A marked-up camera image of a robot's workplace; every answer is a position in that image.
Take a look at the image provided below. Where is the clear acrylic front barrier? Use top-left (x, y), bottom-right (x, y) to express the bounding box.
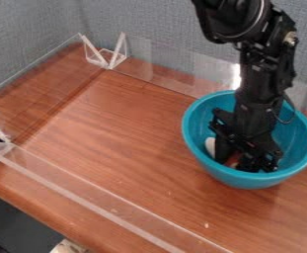
top-left (0, 143), bottom-right (231, 253)

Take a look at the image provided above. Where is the clear acrylic corner bracket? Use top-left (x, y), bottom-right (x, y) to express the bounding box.
top-left (78, 33), bottom-right (128, 70)

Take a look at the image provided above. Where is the toy mushroom brown cap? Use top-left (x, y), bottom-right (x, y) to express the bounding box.
top-left (204, 136), bottom-right (240, 169)

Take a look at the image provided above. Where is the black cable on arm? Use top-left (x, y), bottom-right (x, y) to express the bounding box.
top-left (265, 95), bottom-right (297, 126)

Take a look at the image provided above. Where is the blue plastic bowl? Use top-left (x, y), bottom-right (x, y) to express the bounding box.
top-left (180, 90), bottom-right (307, 190)

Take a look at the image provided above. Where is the clear acrylic back barrier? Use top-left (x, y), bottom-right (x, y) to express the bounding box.
top-left (77, 33), bottom-right (307, 120)

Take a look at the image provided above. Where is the clear acrylic barrier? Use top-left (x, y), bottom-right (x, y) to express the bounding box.
top-left (0, 143), bottom-right (231, 253)
top-left (77, 33), bottom-right (307, 120)

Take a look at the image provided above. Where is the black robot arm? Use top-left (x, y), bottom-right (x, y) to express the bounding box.
top-left (191, 0), bottom-right (297, 172)

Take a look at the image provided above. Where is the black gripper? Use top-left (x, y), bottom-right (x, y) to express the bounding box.
top-left (208, 108), bottom-right (283, 173)

